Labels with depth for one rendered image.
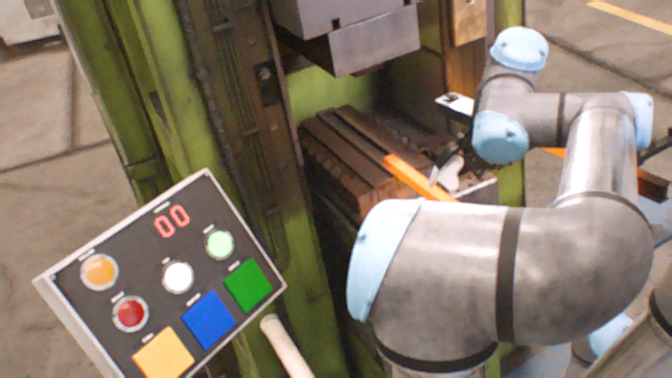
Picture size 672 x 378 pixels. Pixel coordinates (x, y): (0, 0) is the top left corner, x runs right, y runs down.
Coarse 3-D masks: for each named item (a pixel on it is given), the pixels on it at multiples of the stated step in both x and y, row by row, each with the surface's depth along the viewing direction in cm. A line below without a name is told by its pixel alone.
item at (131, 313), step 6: (132, 300) 107; (120, 306) 106; (126, 306) 106; (132, 306) 107; (138, 306) 107; (120, 312) 106; (126, 312) 106; (132, 312) 107; (138, 312) 107; (120, 318) 105; (126, 318) 106; (132, 318) 106; (138, 318) 107; (126, 324) 106; (132, 324) 106; (138, 324) 107
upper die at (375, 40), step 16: (384, 16) 127; (400, 16) 129; (416, 16) 131; (288, 32) 144; (336, 32) 124; (352, 32) 126; (368, 32) 127; (384, 32) 129; (400, 32) 131; (416, 32) 132; (304, 48) 138; (320, 48) 130; (336, 48) 125; (352, 48) 127; (368, 48) 129; (384, 48) 130; (400, 48) 132; (416, 48) 134; (320, 64) 133; (336, 64) 127; (352, 64) 129; (368, 64) 130
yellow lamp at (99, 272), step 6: (90, 264) 104; (96, 264) 105; (102, 264) 105; (108, 264) 106; (90, 270) 104; (96, 270) 105; (102, 270) 105; (108, 270) 106; (114, 270) 106; (90, 276) 104; (96, 276) 105; (102, 276) 105; (108, 276) 106; (96, 282) 104; (102, 282) 105; (108, 282) 106
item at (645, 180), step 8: (552, 152) 152; (560, 152) 150; (640, 168) 136; (640, 176) 134; (648, 176) 134; (656, 176) 133; (640, 184) 135; (648, 184) 134; (656, 184) 131; (664, 184) 131; (640, 192) 136; (648, 192) 135; (656, 192) 133; (664, 192) 131; (656, 200) 133; (664, 200) 133
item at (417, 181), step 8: (384, 160) 151; (392, 160) 149; (400, 160) 149; (392, 168) 148; (400, 168) 146; (408, 168) 145; (400, 176) 146; (408, 176) 142; (416, 176) 142; (408, 184) 144; (416, 184) 140; (424, 184) 139; (424, 192) 137; (432, 192) 136; (440, 192) 135; (432, 200) 135; (440, 200) 133; (448, 200) 132; (456, 200) 132
